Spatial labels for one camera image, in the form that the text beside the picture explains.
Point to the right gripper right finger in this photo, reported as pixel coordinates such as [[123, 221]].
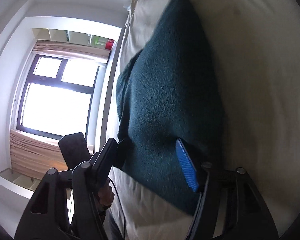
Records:
[[230, 205]]

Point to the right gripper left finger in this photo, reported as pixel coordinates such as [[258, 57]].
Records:
[[63, 204]]

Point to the dark green knit sweater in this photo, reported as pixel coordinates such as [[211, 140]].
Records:
[[169, 91]]

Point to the left hand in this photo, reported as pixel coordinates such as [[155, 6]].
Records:
[[105, 196]]

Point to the black framed window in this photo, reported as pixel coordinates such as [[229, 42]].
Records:
[[57, 96]]

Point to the green lidded container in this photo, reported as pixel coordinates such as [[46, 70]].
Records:
[[98, 41]]

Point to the red box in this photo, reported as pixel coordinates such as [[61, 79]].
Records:
[[109, 44]]

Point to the beige bed sheet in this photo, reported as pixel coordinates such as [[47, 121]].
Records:
[[256, 51]]

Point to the white wall shelf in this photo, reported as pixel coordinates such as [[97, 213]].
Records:
[[63, 36]]

